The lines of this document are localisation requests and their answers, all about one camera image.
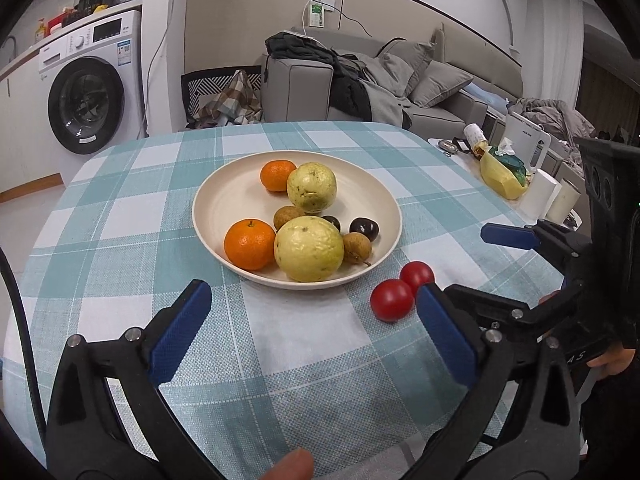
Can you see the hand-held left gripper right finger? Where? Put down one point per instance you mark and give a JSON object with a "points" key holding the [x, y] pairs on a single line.
{"points": [[445, 335]]}

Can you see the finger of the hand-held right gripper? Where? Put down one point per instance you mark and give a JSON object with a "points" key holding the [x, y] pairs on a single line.
{"points": [[480, 305], [507, 236]]}

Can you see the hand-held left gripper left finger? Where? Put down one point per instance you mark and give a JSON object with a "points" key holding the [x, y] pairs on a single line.
{"points": [[180, 330]]}

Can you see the red tomato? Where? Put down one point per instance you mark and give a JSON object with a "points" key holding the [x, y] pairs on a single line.
{"points": [[416, 275], [392, 300]]}

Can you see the large mandarin orange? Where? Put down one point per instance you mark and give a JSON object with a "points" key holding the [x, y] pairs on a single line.
{"points": [[248, 245]]}

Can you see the brown longan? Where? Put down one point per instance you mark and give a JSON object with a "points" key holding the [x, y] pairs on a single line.
{"points": [[356, 249]]}

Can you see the dark purple plum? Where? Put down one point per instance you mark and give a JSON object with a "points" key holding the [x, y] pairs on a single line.
{"points": [[331, 223], [364, 228]]}

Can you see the cream round plate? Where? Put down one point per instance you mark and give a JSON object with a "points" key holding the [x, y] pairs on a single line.
{"points": [[225, 200]]}

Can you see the large yellow-green guava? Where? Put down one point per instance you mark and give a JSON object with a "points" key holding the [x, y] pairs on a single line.
{"points": [[307, 247]]}

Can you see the brown kiwi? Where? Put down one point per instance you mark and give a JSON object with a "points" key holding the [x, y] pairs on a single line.
{"points": [[286, 217]]}

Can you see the person's right forearm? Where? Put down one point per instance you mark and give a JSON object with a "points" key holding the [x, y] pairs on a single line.
{"points": [[615, 425]]}

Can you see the person's right hand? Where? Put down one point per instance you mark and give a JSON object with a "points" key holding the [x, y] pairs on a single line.
{"points": [[615, 360]]}

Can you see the person's left hand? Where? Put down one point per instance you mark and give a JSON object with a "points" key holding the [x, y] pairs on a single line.
{"points": [[292, 466]]}

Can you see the white paper roll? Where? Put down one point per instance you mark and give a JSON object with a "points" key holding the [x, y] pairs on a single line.
{"points": [[565, 202], [537, 192]]}

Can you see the yellow tissue pouch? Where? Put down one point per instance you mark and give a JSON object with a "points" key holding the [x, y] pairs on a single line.
{"points": [[500, 177]]}

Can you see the grey crumpled bedding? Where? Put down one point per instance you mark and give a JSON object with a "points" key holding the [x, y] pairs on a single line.
{"points": [[550, 115]]}

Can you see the small grey cushion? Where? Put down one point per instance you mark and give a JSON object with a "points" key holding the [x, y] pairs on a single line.
{"points": [[440, 82]]}

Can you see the grey garment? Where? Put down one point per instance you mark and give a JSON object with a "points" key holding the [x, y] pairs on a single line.
{"points": [[385, 105]]}

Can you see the small mandarin orange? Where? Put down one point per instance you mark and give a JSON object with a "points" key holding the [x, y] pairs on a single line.
{"points": [[277, 175]]}

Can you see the small yellow-green guava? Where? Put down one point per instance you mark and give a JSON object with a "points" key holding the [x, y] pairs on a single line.
{"points": [[311, 187]]}

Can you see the white curtain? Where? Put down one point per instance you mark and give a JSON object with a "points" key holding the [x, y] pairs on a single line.
{"points": [[550, 45]]}

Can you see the large grey cushion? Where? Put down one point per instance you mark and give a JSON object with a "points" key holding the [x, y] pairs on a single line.
{"points": [[400, 65]]}

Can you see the plaid cloth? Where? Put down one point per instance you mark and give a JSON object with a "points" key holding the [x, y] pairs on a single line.
{"points": [[230, 100]]}

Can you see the black patterned chair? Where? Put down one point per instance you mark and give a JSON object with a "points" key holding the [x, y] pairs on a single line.
{"points": [[192, 90]]}

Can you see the white washing machine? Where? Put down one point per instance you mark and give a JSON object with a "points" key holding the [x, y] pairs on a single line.
{"points": [[125, 85]]}

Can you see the white kitchen counter cabinet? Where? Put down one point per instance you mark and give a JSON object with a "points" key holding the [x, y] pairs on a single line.
{"points": [[20, 135]]}

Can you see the grey sofa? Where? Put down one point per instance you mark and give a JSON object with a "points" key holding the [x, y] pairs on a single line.
{"points": [[295, 90]]}

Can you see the dark clothes pile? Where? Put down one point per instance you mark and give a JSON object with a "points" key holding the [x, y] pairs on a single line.
{"points": [[300, 47]]}

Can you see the yellow bottle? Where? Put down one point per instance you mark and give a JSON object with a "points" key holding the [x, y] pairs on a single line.
{"points": [[40, 32]]}

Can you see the red box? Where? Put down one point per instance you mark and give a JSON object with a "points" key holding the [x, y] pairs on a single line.
{"points": [[57, 20]]}

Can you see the white wall device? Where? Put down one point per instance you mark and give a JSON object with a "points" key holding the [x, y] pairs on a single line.
{"points": [[317, 12]]}

